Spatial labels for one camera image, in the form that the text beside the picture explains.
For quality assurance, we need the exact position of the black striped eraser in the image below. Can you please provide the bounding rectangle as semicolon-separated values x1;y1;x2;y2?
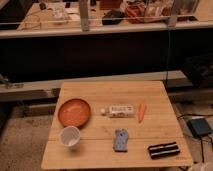
147;142;180;159

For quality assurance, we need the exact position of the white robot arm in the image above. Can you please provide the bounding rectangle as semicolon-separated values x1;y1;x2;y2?
188;162;213;171

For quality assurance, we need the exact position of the white labelled bottle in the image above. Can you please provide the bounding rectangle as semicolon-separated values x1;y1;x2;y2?
100;105;135;118

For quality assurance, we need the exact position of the orange carrot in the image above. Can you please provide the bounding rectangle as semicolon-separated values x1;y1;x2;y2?
138;103;146;123

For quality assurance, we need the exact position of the orange bowl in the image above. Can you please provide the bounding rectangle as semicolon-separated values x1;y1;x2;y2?
58;99;91;127

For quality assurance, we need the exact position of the blue sponge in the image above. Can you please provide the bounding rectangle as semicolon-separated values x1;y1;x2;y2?
113;129;129;152

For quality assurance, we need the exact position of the white paper cup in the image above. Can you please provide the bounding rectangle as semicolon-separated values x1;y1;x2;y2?
59;126;81;150

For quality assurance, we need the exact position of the black bag on shelf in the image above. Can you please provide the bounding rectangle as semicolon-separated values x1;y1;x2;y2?
102;10;124;25

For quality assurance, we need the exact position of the red object on shelf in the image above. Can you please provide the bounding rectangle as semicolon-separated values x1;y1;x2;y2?
125;4;145;24

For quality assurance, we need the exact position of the black power adapter box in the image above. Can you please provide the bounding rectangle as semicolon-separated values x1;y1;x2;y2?
187;118;213;138

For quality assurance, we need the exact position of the metal rail beam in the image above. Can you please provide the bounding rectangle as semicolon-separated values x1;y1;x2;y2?
0;70;187;102

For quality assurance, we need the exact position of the black cable on floor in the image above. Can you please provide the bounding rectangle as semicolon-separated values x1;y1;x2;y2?
176;113;213;171

